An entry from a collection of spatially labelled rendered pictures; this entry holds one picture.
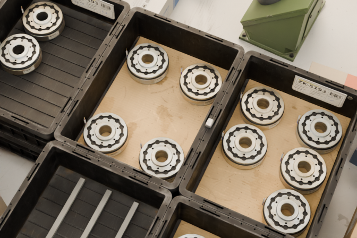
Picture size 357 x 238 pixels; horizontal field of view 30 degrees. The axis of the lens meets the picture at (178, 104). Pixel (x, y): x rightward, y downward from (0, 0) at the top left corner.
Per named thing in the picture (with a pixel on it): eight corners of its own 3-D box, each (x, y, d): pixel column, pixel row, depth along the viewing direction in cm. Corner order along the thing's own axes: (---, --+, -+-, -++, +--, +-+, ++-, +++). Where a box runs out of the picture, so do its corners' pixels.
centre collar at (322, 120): (314, 115, 156) (315, 114, 155) (334, 125, 155) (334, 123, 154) (306, 132, 154) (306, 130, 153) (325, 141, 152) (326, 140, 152)
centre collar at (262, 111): (256, 92, 159) (256, 91, 158) (275, 100, 158) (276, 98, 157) (249, 109, 156) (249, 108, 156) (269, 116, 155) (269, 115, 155)
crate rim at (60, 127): (134, 10, 165) (133, 3, 162) (246, 53, 159) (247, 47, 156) (52, 142, 147) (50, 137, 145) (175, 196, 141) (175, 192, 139)
